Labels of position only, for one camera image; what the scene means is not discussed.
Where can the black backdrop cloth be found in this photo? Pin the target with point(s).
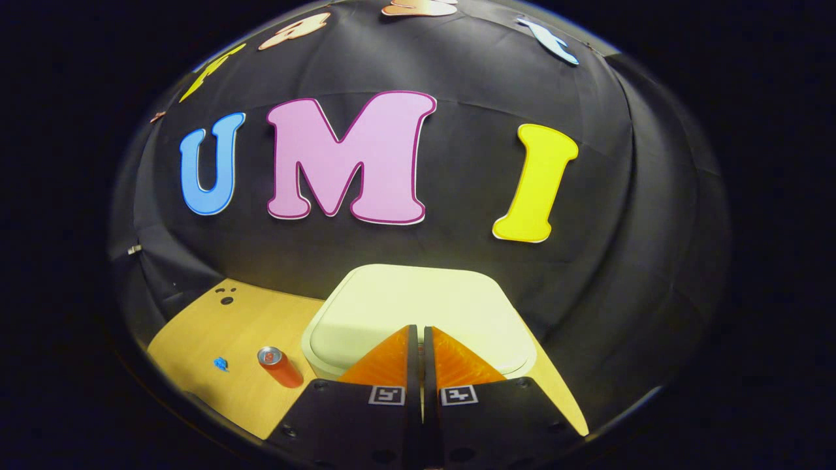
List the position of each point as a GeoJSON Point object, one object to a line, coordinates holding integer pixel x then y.
{"type": "Point", "coordinates": [457, 65]}

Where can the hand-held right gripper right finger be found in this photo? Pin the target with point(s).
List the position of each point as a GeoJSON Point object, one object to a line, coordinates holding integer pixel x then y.
{"type": "Point", "coordinates": [483, 424]}

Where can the wooden desktop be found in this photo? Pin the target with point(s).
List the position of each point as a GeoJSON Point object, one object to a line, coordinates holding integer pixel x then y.
{"type": "Point", "coordinates": [196, 339]}

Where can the red pop can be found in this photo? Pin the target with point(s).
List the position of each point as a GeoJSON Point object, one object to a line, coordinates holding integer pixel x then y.
{"type": "Point", "coordinates": [282, 370]}

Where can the small blue paper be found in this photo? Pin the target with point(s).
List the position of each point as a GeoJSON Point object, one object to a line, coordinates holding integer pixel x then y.
{"type": "Point", "coordinates": [221, 364]}

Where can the pale green desktop garbage bin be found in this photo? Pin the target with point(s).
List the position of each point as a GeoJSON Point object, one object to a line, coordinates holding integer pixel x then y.
{"type": "Point", "coordinates": [405, 300]}

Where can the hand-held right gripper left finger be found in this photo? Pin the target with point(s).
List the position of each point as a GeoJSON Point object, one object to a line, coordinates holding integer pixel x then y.
{"type": "Point", "coordinates": [366, 431]}

